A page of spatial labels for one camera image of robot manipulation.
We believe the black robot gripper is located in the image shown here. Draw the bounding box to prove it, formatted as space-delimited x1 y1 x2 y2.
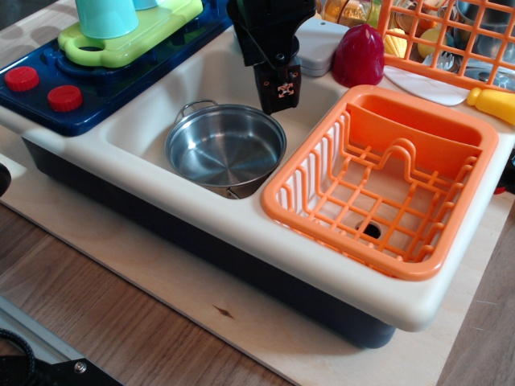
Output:
226 0 316 115

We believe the stainless steel pan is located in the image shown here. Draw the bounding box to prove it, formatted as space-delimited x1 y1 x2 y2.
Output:
164 99 287 199

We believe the orange plastic drying rack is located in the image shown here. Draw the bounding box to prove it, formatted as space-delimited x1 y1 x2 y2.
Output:
262 85 499 281

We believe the cream toy sink unit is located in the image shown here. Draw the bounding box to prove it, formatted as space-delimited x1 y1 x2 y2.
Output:
0 23 515 350

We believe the grey faucet base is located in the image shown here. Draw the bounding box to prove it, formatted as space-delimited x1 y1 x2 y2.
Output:
295 18 349 77

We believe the dark red plastic toy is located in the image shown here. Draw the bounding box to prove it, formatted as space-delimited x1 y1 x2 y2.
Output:
332 24 385 88

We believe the yellow toy corn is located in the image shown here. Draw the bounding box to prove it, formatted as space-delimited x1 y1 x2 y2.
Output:
384 28 407 58

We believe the lime green cutting board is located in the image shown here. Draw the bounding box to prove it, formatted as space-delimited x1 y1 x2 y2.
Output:
57 0 204 68

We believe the white plastic plate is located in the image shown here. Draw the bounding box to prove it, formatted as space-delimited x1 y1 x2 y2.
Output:
384 66 469 106

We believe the teal plastic cup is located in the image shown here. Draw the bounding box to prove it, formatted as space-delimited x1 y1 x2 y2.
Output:
75 0 139 39

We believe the orange plastic basket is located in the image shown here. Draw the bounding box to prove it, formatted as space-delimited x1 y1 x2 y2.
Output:
377 1 514 92

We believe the red stove knob right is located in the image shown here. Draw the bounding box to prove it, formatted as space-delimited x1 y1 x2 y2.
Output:
47 84 84 113

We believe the red stove knob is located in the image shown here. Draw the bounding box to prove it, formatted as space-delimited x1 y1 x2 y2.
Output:
47 84 84 113
4 66 39 92

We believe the blue toy stove top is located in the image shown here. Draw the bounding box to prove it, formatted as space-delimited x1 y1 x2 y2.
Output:
1 1 231 137

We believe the red stove knob left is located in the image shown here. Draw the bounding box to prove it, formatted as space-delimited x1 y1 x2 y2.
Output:
4 66 39 92

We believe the light plywood board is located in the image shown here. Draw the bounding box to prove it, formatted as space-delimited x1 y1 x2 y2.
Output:
1 129 513 385

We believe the yellow plastic toy handle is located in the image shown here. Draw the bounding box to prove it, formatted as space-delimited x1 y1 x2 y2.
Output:
466 88 514 125

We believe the black mount bracket with screw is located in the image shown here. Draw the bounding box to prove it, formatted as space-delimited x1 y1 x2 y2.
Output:
23 359 122 386

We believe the black cable bottom left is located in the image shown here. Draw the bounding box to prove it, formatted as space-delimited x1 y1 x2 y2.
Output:
0 327 37 386

